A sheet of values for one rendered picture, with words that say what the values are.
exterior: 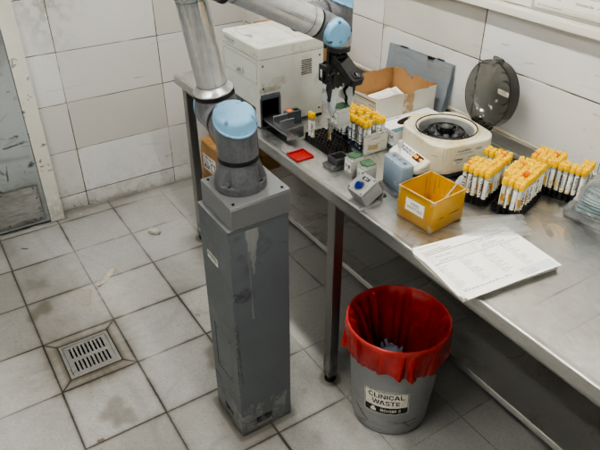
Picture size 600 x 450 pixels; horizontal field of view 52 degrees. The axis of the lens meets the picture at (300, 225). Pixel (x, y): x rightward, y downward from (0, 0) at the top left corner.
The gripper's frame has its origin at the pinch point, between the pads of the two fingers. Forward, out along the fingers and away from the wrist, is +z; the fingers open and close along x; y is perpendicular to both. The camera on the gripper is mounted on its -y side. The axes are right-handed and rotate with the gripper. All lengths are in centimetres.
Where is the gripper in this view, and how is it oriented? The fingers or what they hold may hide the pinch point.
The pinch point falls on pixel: (340, 111)
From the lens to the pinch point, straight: 195.1
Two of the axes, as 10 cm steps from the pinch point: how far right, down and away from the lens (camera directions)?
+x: -8.4, 3.0, -4.6
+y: -5.5, -4.6, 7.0
